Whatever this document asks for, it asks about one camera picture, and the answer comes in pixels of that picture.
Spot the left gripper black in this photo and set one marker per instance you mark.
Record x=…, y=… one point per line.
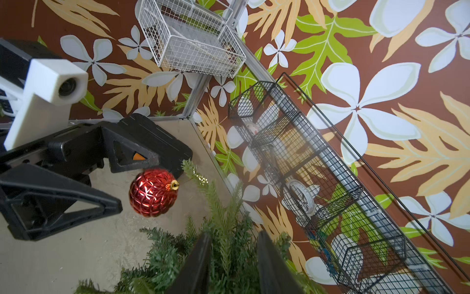
x=45, y=187

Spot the white wire basket left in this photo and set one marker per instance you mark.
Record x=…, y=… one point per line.
x=192, y=36

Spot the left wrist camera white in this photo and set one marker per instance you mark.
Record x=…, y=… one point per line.
x=40, y=87

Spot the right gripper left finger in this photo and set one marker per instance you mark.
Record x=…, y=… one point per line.
x=194, y=276

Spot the white tape roll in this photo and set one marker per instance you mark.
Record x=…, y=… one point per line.
x=302, y=198

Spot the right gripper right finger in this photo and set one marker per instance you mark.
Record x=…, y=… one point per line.
x=274, y=275

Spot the small green christmas tree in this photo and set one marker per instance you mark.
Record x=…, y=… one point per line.
x=233, y=268

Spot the black wire basket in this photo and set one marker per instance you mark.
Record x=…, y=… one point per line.
x=369, y=245

